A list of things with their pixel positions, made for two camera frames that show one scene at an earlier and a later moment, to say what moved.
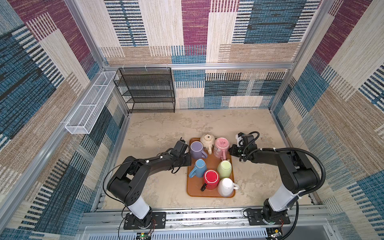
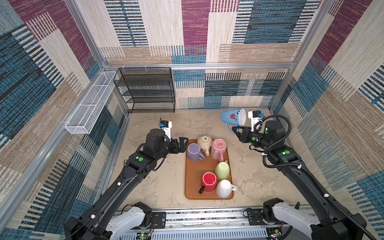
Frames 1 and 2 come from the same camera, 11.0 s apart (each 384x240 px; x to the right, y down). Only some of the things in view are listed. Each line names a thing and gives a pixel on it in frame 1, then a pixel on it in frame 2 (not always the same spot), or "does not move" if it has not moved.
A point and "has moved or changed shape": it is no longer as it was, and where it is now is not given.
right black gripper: [233, 149] -> [244, 134]
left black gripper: [188, 162] -> [175, 150]
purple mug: [196, 150] has moved or changed shape
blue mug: [200, 169] -> [236, 117]
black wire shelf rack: [146, 89] does not move
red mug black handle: [211, 180] does not move
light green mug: [224, 168] does not move
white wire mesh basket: [85, 114] does not move
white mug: [226, 186] does not move
